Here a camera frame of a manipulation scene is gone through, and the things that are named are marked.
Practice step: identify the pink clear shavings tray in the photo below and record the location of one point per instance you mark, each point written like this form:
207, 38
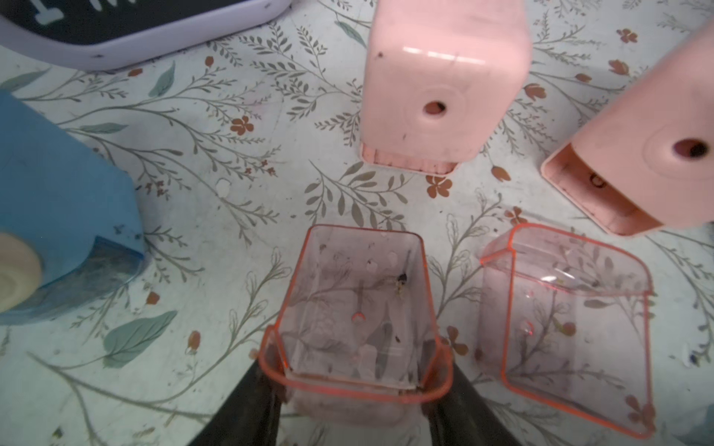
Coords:
564, 320
356, 340

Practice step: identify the pink pencil sharpener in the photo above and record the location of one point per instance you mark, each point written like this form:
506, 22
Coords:
645, 162
440, 76

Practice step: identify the blue pencil sharpener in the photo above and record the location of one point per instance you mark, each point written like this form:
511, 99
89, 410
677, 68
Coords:
70, 225

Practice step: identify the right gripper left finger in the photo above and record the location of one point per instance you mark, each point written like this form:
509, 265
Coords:
249, 416

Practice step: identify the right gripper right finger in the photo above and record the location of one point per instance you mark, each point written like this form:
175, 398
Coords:
462, 417

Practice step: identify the purple tissue box toy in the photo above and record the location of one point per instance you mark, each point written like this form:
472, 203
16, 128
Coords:
94, 35

